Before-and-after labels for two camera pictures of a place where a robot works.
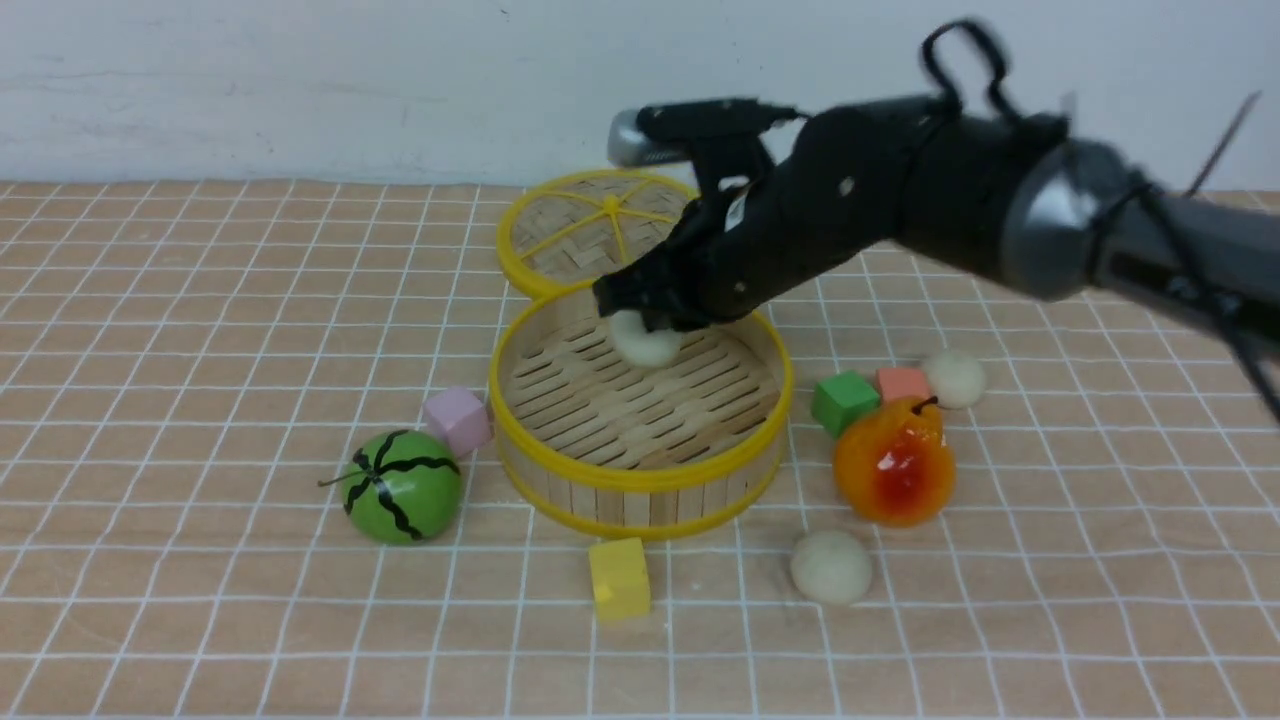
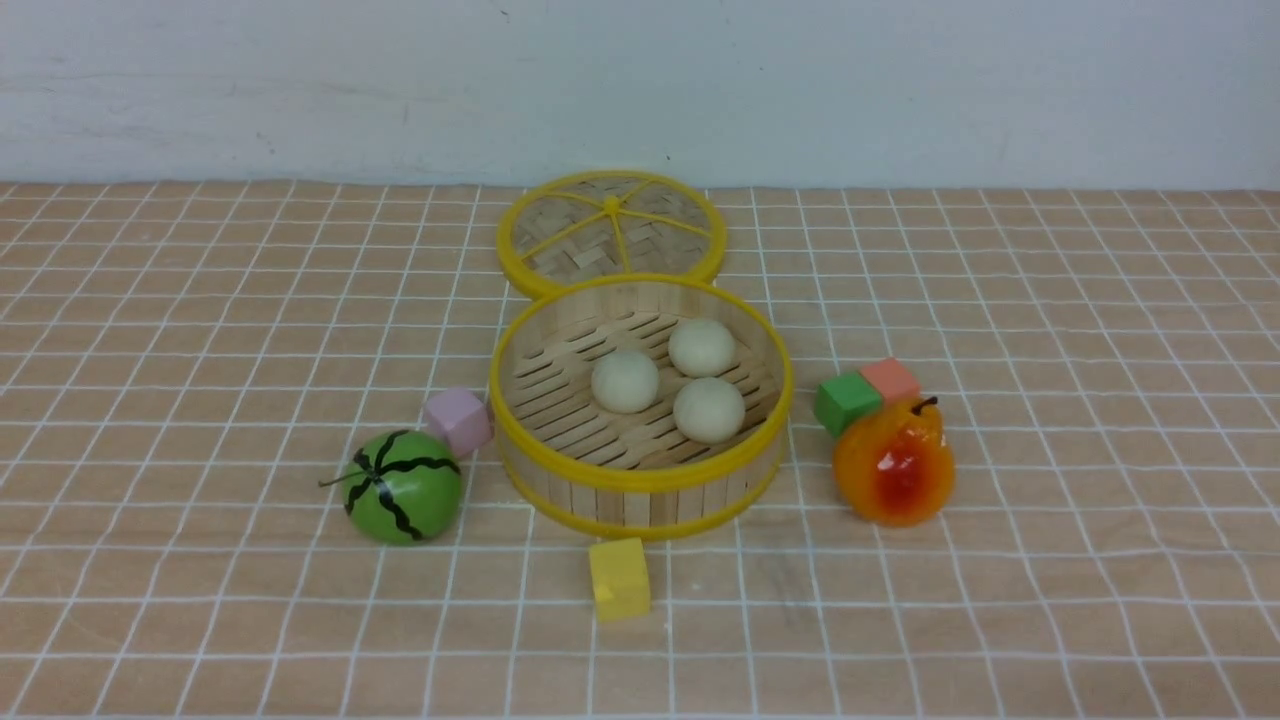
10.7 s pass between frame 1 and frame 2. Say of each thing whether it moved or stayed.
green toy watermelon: stayed
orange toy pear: stayed
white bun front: moved
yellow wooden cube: stayed
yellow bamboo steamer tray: stayed
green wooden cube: stayed
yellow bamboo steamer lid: stayed
